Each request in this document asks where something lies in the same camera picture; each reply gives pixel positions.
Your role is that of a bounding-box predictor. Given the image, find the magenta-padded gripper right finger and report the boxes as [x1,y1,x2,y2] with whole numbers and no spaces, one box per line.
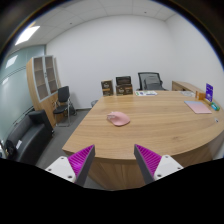
[133,144,184,185]

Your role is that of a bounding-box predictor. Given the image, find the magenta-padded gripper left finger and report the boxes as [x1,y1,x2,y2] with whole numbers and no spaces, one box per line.
[45,144,96,187]

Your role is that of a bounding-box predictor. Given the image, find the pink computer mouse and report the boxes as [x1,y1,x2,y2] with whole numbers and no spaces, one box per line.
[106,111,131,127]

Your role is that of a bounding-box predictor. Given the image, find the pink and blue mouse pad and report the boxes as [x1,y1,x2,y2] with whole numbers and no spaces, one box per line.
[184,100,213,115]

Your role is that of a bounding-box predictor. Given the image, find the black leather sofa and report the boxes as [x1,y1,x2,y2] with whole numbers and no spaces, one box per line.
[4,109,54,166]

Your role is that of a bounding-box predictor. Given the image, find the white leaflet with coloured print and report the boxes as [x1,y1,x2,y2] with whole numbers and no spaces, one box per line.
[134,90,158,97]

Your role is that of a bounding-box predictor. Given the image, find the black visitor chair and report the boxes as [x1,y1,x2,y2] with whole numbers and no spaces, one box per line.
[53,85,77,128]

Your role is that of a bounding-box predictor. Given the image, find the wide brown cardboard box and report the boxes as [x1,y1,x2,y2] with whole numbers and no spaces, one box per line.
[115,84,134,97]

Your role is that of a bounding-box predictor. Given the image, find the tall brown cardboard box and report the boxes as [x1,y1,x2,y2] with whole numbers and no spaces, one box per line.
[100,79,115,97]

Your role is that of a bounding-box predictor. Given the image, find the grey backpack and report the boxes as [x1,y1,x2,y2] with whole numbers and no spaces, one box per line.
[144,75,164,91]

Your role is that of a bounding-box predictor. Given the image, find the wooden shelf cabinet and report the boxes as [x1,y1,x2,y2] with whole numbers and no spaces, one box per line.
[26,54,63,128]

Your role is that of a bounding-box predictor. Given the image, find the black mesh office chair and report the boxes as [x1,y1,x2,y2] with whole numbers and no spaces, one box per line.
[137,71,167,92]

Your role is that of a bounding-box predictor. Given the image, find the wooden side desk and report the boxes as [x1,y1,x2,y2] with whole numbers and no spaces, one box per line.
[171,80,205,94]

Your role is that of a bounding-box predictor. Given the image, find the orange box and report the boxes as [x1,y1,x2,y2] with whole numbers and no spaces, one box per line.
[195,90,207,101]

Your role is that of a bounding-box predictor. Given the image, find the green packet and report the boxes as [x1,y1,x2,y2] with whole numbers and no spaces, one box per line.
[209,101,221,112]

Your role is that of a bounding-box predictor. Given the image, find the black cardboard box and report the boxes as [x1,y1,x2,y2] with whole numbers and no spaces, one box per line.
[115,75,132,87]

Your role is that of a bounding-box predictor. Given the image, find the purple pouch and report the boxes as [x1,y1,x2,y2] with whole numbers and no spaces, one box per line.
[205,83,214,103]

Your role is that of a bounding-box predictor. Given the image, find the ceiling light panel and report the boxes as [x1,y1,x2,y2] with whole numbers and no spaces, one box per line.
[14,25,41,46]

